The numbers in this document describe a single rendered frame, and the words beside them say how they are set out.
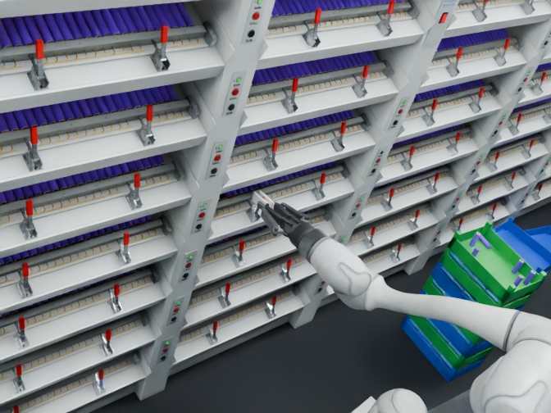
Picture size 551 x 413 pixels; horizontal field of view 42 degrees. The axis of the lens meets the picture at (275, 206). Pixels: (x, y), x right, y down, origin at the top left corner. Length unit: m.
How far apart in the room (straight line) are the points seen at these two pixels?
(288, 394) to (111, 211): 1.20
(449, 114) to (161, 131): 1.23
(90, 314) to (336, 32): 1.00
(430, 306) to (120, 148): 0.83
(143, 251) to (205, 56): 0.59
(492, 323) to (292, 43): 0.81
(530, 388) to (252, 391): 1.34
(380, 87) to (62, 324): 1.11
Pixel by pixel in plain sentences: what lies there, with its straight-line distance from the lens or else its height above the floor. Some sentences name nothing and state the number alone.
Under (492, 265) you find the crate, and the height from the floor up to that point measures 0.48.
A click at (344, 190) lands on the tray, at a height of 0.74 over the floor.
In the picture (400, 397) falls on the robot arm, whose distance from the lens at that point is 2.10.
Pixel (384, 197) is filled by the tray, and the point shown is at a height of 0.56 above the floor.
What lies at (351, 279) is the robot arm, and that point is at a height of 0.89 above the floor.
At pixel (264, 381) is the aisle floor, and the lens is 2.71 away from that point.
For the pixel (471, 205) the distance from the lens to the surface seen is 3.33.
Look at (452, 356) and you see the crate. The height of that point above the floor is 0.11.
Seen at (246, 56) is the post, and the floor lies 1.34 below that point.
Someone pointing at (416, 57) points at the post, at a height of 1.24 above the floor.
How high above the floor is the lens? 2.13
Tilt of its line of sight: 39 degrees down
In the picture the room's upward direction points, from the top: 20 degrees clockwise
